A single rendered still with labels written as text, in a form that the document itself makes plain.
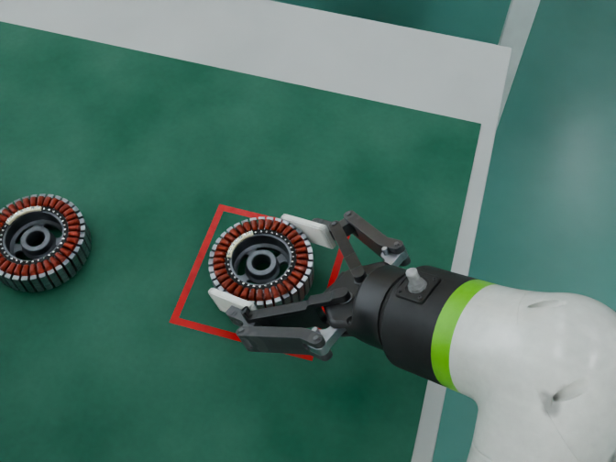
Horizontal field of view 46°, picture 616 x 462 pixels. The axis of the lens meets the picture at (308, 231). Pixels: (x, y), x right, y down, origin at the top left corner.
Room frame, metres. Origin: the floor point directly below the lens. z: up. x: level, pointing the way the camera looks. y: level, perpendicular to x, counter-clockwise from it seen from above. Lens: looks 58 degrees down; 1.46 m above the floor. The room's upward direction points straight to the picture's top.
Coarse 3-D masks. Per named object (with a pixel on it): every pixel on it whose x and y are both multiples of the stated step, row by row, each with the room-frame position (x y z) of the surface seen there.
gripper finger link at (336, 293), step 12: (312, 300) 0.30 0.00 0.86; (324, 300) 0.30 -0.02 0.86; (336, 300) 0.30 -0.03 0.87; (240, 312) 0.31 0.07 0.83; (252, 312) 0.31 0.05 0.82; (264, 312) 0.30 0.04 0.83; (276, 312) 0.30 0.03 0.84; (288, 312) 0.30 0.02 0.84; (300, 312) 0.30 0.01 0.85; (312, 312) 0.30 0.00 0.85; (264, 324) 0.30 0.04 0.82; (276, 324) 0.29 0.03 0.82; (288, 324) 0.29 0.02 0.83; (300, 324) 0.29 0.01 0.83; (312, 324) 0.29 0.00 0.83; (324, 324) 0.29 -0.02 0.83
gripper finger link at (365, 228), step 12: (348, 216) 0.42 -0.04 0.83; (360, 216) 0.41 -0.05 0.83; (360, 228) 0.39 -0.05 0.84; (372, 228) 0.39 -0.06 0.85; (360, 240) 0.40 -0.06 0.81; (372, 240) 0.37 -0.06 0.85; (384, 240) 0.37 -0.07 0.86; (396, 240) 0.36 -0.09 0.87; (396, 252) 0.35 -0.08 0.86; (408, 264) 0.35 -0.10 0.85
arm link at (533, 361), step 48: (480, 288) 0.26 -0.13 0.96; (480, 336) 0.22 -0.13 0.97; (528, 336) 0.20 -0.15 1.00; (576, 336) 0.20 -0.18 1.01; (480, 384) 0.19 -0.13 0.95; (528, 384) 0.17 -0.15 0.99; (576, 384) 0.17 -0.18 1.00; (480, 432) 0.16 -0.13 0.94; (528, 432) 0.15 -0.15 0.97; (576, 432) 0.14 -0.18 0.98
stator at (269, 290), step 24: (264, 216) 0.44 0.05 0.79; (216, 240) 0.41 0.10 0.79; (240, 240) 0.41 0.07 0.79; (264, 240) 0.42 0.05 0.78; (288, 240) 0.41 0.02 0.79; (216, 264) 0.38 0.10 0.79; (288, 264) 0.39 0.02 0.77; (312, 264) 0.38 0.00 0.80; (216, 288) 0.35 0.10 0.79; (240, 288) 0.35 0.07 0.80; (264, 288) 0.35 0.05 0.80; (288, 288) 0.35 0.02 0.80
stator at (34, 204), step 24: (0, 216) 0.44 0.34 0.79; (24, 216) 0.45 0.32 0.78; (48, 216) 0.45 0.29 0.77; (72, 216) 0.44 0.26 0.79; (0, 240) 0.41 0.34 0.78; (24, 240) 0.42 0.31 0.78; (48, 240) 0.42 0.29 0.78; (72, 240) 0.41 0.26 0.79; (0, 264) 0.38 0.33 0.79; (24, 264) 0.38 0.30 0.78; (48, 264) 0.38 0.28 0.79; (72, 264) 0.39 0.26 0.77; (24, 288) 0.37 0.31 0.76; (48, 288) 0.37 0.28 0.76
